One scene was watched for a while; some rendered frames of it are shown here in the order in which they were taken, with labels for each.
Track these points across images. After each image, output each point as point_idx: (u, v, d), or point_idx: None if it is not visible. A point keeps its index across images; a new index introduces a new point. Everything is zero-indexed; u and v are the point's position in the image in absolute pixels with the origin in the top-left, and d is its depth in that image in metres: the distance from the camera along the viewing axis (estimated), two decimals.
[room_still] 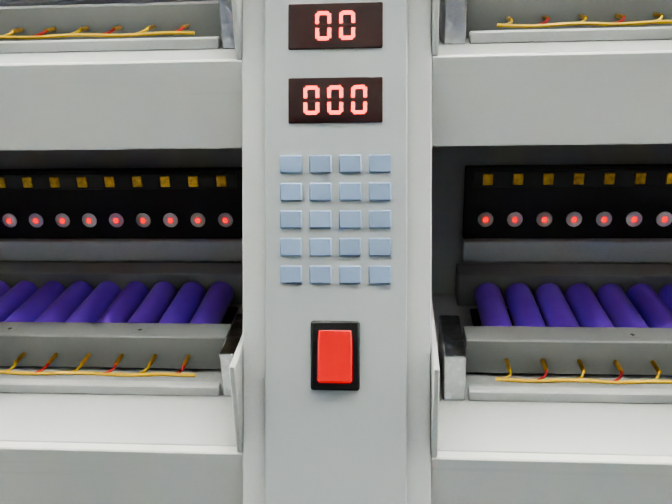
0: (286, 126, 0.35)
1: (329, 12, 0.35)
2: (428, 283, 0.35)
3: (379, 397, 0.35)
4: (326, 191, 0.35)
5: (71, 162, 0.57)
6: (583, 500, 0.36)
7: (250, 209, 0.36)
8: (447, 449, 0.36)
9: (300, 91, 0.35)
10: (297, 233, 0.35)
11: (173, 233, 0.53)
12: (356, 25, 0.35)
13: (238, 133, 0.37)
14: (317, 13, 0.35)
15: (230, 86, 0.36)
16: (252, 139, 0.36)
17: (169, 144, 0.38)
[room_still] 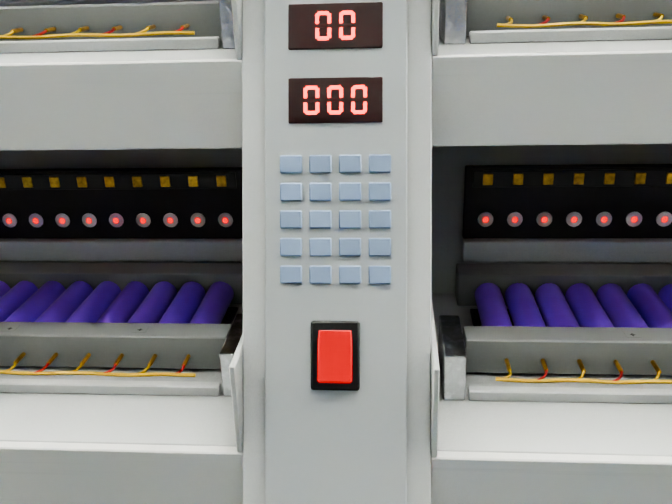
0: (286, 126, 0.35)
1: (329, 12, 0.35)
2: (428, 283, 0.35)
3: (379, 397, 0.35)
4: (326, 191, 0.35)
5: (71, 162, 0.57)
6: (583, 500, 0.36)
7: (250, 209, 0.36)
8: (447, 449, 0.36)
9: (300, 91, 0.35)
10: (297, 233, 0.35)
11: (173, 233, 0.53)
12: (356, 25, 0.35)
13: (238, 133, 0.37)
14: (317, 13, 0.35)
15: (230, 86, 0.36)
16: (252, 139, 0.36)
17: (169, 144, 0.38)
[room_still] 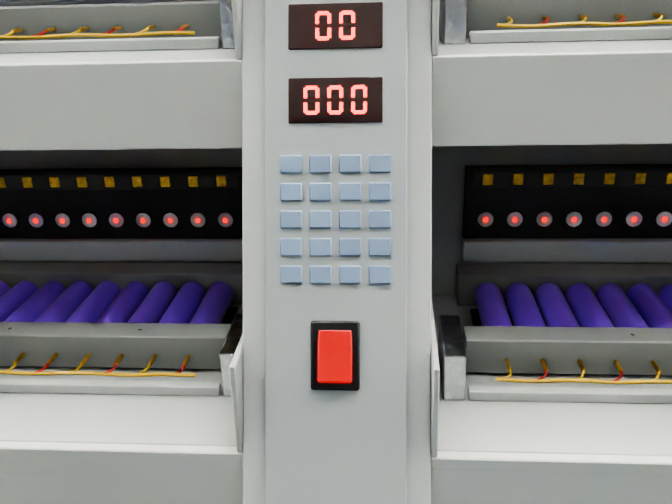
0: (286, 126, 0.35)
1: (329, 12, 0.35)
2: (428, 283, 0.35)
3: (379, 397, 0.35)
4: (326, 191, 0.35)
5: (71, 162, 0.57)
6: (583, 500, 0.36)
7: (250, 209, 0.36)
8: (447, 449, 0.36)
9: (300, 91, 0.35)
10: (297, 233, 0.35)
11: (173, 233, 0.53)
12: (356, 25, 0.35)
13: (238, 133, 0.37)
14: (317, 13, 0.35)
15: (230, 86, 0.36)
16: (252, 139, 0.36)
17: (169, 144, 0.38)
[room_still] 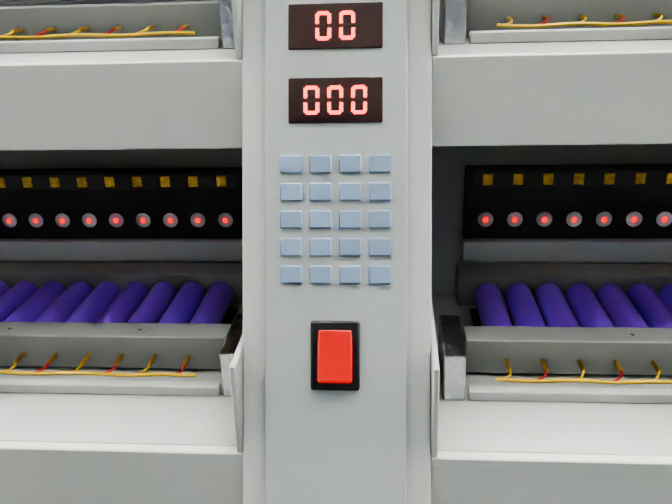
0: (286, 126, 0.35)
1: (329, 12, 0.35)
2: (428, 283, 0.35)
3: (379, 397, 0.35)
4: (326, 191, 0.35)
5: (71, 162, 0.57)
6: (583, 500, 0.36)
7: (250, 209, 0.36)
8: (447, 449, 0.36)
9: (300, 91, 0.35)
10: (297, 233, 0.35)
11: (173, 233, 0.53)
12: (356, 25, 0.35)
13: (238, 133, 0.37)
14: (317, 13, 0.35)
15: (230, 86, 0.36)
16: (252, 139, 0.36)
17: (169, 144, 0.38)
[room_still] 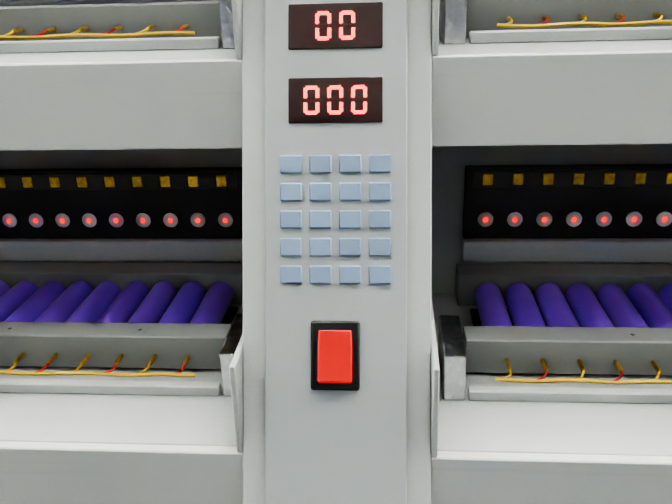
0: (286, 126, 0.35)
1: (329, 12, 0.35)
2: (428, 283, 0.35)
3: (379, 397, 0.35)
4: (326, 191, 0.35)
5: (71, 162, 0.57)
6: (583, 500, 0.36)
7: (250, 209, 0.36)
8: (447, 449, 0.36)
9: (300, 91, 0.35)
10: (297, 233, 0.35)
11: (173, 233, 0.53)
12: (356, 25, 0.35)
13: (238, 133, 0.37)
14: (317, 13, 0.35)
15: (230, 86, 0.36)
16: (252, 139, 0.36)
17: (169, 144, 0.38)
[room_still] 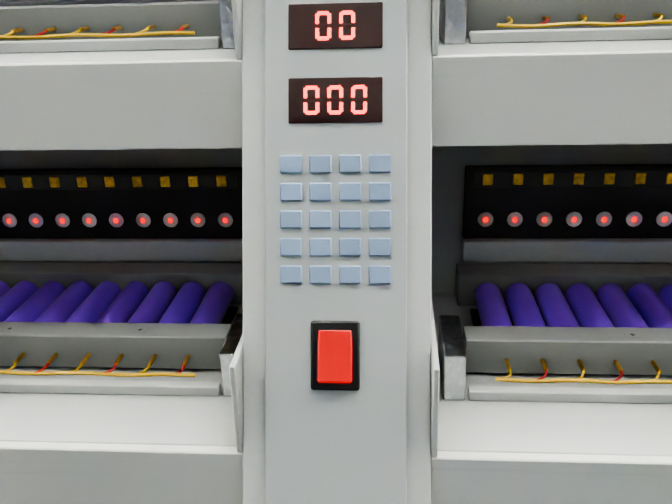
0: (286, 126, 0.35)
1: (329, 12, 0.35)
2: (428, 283, 0.35)
3: (379, 397, 0.35)
4: (326, 191, 0.35)
5: (71, 162, 0.57)
6: (583, 500, 0.36)
7: (250, 209, 0.36)
8: (447, 449, 0.36)
9: (300, 91, 0.35)
10: (297, 233, 0.35)
11: (173, 233, 0.53)
12: (356, 25, 0.35)
13: (238, 133, 0.37)
14: (317, 13, 0.35)
15: (230, 86, 0.36)
16: (252, 139, 0.36)
17: (169, 144, 0.38)
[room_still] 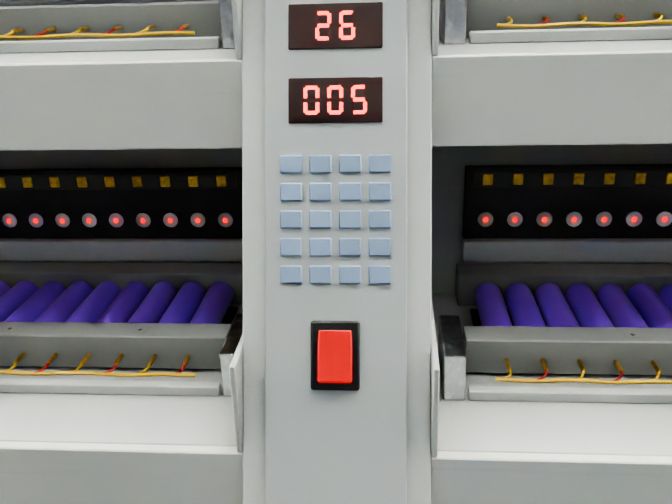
0: (286, 126, 0.35)
1: (329, 12, 0.35)
2: (428, 283, 0.35)
3: (379, 397, 0.35)
4: (326, 191, 0.35)
5: (71, 162, 0.57)
6: (583, 500, 0.36)
7: (250, 209, 0.36)
8: (447, 449, 0.36)
9: (300, 91, 0.35)
10: (297, 233, 0.35)
11: (173, 233, 0.53)
12: (356, 25, 0.35)
13: (238, 133, 0.37)
14: (317, 13, 0.35)
15: (230, 86, 0.36)
16: (252, 139, 0.36)
17: (169, 144, 0.38)
